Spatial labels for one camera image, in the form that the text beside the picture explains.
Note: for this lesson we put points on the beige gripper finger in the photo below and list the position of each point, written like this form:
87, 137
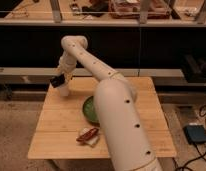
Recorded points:
68, 77
58, 72

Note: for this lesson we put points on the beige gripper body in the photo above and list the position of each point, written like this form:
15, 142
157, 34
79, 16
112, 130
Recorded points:
67, 63

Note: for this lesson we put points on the black eraser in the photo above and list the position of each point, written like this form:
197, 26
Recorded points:
57, 81

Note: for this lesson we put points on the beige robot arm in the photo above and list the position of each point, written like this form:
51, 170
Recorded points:
114, 104

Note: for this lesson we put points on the white ceramic cup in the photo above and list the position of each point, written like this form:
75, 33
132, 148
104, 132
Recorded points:
63, 90

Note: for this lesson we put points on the green bowl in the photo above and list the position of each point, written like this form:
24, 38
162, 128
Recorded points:
89, 111

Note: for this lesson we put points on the wooden table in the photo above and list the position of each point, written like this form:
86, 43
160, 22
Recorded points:
61, 119

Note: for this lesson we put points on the red stapler on sponge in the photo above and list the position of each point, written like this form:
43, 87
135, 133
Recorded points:
88, 136

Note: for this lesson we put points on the tray on shelf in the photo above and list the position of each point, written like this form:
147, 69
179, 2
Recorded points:
158, 9

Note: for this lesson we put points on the black foot pedal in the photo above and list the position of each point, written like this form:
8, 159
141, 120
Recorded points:
195, 134

